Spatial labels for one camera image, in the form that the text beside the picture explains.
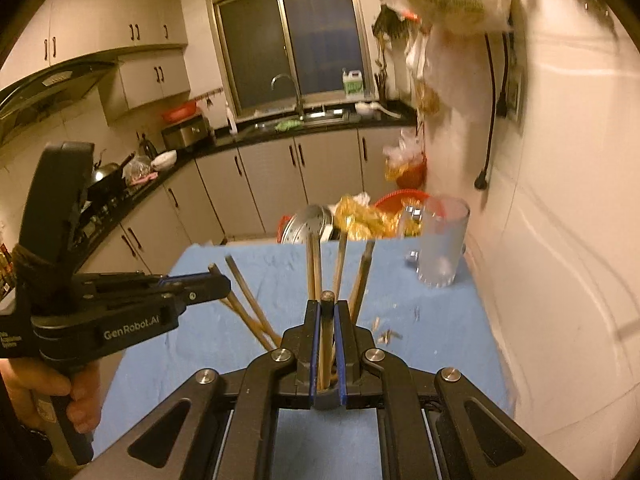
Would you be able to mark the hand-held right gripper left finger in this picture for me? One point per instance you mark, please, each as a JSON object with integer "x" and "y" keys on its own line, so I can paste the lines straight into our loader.
{"x": 316, "y": 345}

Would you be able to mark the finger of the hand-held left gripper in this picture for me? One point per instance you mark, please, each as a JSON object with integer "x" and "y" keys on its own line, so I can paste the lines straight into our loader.
{"x": 210, "y": 290}
{"x": 130, "y": 280}

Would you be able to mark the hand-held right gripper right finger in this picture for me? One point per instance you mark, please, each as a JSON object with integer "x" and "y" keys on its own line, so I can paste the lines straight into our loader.
{"x": 341, "y": 345}

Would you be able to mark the wooden chopstick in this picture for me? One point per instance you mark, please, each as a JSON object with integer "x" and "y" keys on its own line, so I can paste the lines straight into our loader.
{"x": 250, "y": 300}
{"x": 310, "y": 270}
{"x": 340, "y": 265}
{"x": 361, "y": 280}
{"x": 318, "y": 270}
{"x": 240, "y": 310}

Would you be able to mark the grey chopstick cup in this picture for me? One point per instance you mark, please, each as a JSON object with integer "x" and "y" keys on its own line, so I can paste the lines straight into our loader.
{"x": 327, "y": 400}

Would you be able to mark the person's left forearm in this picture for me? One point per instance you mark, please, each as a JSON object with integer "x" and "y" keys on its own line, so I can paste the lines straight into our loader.
{"x": 15, "y": 455}

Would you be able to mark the person's left hand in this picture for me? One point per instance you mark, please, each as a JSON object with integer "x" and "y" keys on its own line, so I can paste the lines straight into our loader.
{"x": 25, "y": 385}

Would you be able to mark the blue tablecloth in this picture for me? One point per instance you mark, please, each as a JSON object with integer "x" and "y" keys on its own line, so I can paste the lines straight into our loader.
{"x": 280, "y": 270}

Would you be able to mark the row of condiment bottles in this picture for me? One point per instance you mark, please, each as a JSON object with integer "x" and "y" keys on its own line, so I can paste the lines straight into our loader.
{"x": 6, "y": 270}

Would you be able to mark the black wok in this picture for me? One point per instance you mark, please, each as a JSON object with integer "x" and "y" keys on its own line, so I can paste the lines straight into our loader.
{"x": 107, "y": 177}

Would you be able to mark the plastic bag with pink item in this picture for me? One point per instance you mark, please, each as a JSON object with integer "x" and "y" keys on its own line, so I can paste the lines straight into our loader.
{"x": 140, "y": 172}

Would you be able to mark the white ceramic bowl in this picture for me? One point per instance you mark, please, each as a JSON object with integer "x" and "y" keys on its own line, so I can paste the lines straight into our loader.
{"x": 164, "y": 160}

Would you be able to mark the yellow plastic bag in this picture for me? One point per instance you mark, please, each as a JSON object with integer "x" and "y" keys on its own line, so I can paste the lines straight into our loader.
{"x": 365, "y": 220}

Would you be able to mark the cream lower cabinets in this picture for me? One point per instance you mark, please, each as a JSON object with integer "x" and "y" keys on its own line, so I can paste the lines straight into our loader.
{"x": 270, "y": 175}

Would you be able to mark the cream cabinets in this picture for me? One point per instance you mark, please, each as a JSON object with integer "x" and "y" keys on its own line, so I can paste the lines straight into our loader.
{"x": 270, "y": 175}
{"x": 100, "y": 15}

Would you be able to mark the dark kettle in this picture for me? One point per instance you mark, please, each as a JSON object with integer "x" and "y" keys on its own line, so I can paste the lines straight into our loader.
{"x": 148, "y": 147}

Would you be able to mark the clear glass mug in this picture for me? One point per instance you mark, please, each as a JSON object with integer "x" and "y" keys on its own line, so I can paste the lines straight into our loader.
{"x": 442, "y": 255}

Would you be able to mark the metal countertop appliance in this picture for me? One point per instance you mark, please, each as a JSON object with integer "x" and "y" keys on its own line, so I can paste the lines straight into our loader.
{"x": 185, "y": 135}

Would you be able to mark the red plastic basket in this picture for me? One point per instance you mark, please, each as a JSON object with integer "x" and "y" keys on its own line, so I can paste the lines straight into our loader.
{"x": 400, "y": 194}

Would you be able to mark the white spray bottle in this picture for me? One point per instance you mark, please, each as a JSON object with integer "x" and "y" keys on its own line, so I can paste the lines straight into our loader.
{"x": 231, "y": 122}

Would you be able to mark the red plastic basin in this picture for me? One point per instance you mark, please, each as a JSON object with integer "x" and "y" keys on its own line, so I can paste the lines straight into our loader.
{"x": 180, "y": 114}

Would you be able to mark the green dish cloth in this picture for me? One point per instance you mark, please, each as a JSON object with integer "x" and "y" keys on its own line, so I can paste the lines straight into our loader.
{"x": 287, "y": 125}

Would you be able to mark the red plastic bag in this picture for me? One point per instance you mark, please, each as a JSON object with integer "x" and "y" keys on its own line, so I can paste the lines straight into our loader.
{"x": 410, "y": 175}

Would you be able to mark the steel sink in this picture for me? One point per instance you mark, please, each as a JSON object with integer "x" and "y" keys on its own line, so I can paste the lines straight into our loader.
{"x": 320, "y": 116}

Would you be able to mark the black range hood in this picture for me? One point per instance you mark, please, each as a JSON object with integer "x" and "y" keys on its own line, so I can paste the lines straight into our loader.
{"x": 50, "y": 90}

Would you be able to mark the small white plastic bag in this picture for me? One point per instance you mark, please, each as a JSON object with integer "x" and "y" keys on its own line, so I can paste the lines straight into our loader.
{"x": 402, "y": 147}

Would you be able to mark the chrome kitchen faucet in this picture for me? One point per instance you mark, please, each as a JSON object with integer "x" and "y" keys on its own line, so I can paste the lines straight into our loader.
{"x": 298, "y": 100}

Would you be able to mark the white bowl with ladle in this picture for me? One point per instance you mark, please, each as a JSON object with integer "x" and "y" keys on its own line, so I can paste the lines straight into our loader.
{"x": 367, "y": 109}

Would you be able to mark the green label detergent bottle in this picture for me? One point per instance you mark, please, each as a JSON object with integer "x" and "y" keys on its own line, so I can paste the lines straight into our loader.
{"x": 353, "y": 85}

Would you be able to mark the kitchen window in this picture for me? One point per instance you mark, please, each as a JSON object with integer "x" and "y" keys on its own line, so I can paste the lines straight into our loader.
{"x": 290, "y": 40}

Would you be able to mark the dark utensil holder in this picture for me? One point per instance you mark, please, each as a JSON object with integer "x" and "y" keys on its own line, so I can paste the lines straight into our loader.
{"x": 381, "y": 85}

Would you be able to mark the cream upper cabinets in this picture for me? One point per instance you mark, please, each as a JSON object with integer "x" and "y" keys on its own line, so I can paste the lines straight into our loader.
{"x": 100, "y": 15}

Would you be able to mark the dark hanging brush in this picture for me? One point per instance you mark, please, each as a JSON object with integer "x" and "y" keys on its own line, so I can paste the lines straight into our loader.
{"x": 390, "y": 22}

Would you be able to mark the wall socket panel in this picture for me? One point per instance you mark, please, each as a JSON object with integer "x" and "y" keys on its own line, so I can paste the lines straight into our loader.
{"x": 515, "y": 95}

